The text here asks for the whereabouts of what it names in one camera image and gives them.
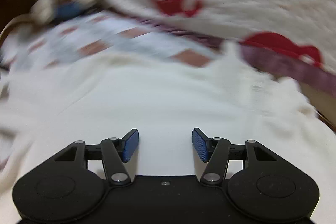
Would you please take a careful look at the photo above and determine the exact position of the cream fleece zip jacket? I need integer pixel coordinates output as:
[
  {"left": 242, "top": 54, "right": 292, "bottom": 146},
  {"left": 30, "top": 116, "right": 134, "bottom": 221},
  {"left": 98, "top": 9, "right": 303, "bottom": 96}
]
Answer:
[{"left": 1, "top": 43, "right": 335, "bottom": 223}]

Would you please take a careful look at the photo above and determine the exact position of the checkered grey pink blanket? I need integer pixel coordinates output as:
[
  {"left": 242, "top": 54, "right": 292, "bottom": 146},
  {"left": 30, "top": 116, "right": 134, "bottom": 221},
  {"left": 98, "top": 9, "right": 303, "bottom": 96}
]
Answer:
[{"left": 1, "top": 11, "right": 223, "bottom": 71}]

